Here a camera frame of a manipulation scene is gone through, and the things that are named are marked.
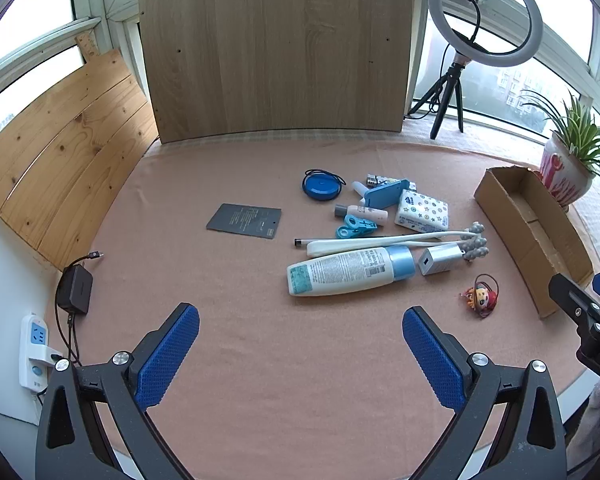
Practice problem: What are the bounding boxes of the white power strip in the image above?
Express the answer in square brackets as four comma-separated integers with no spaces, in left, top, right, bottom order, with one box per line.
[19,312,66,393]

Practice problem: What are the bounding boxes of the patterned white tissue pack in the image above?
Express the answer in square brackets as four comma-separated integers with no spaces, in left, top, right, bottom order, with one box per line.
[394,189,450,233]

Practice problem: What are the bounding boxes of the black power adapter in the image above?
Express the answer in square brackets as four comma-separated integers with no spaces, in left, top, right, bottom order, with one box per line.
[55,265,93,316]

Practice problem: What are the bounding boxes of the blue round case with cord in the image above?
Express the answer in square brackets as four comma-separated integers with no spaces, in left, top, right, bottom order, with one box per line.
[302,169,348,203]

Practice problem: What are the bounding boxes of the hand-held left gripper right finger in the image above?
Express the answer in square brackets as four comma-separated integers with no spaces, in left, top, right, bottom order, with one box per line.
[402,306,568,480]

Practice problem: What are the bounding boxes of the pine plank panel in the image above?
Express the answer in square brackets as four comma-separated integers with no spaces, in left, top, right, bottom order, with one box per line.
[0,30,161,272]

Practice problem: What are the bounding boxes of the long cardboard box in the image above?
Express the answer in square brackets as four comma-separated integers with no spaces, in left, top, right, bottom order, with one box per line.
[474,165,595,319]

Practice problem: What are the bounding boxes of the black adapter cable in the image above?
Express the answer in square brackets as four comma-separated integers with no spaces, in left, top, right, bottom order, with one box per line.
[55,251,104,366]

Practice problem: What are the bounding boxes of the small tube with grey cap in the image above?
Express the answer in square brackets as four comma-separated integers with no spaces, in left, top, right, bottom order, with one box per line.
[335,203,388,223]

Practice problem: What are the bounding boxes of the white bottle with blue cap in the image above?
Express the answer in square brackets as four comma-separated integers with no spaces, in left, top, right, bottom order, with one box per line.
[286,245,416,297]

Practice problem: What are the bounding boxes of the clear ballpoint pen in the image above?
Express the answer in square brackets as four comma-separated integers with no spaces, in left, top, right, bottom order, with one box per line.
[294,230,381,247]

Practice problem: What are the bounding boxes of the white ring light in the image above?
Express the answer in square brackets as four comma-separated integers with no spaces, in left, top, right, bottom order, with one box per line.
[427,0,544,67]

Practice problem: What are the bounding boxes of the small grey charger box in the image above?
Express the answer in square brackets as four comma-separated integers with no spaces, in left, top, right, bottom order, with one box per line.
[418,242,465,277]

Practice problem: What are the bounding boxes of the large light wooden board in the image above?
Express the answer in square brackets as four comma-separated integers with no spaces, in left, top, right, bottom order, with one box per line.
[138,0,414,145]

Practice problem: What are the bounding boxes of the light blue phone stand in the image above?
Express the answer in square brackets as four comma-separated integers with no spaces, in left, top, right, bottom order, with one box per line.
[362,179,411,209]

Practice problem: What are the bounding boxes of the white beaded massager stick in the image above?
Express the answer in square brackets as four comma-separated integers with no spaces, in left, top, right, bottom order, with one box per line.
[306,221,490,265]

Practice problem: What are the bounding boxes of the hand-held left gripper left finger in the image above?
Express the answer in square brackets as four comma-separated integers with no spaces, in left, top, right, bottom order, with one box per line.
[35,302,201,480]

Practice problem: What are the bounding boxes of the cartoon doll keychain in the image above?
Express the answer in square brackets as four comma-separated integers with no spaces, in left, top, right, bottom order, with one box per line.
[460,274,500,319]

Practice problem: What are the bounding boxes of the dark grey card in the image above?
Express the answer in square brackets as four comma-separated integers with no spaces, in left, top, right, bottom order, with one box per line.
[206,203,283,239]

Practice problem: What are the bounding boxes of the potted spider plant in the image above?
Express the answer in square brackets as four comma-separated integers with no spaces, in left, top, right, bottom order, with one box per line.
[520,87,600,211]

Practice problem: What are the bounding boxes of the light blue plastic clip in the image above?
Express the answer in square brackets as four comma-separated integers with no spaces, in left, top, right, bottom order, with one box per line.
[336,214,381,240]

